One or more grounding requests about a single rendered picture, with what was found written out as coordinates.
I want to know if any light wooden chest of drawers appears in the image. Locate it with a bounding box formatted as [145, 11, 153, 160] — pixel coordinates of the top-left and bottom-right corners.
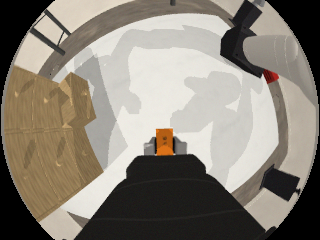
[4, 65, 104, 222]

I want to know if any orange rectangular block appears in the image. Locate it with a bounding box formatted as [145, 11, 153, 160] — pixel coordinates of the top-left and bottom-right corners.
[156, 128, 173, 155]

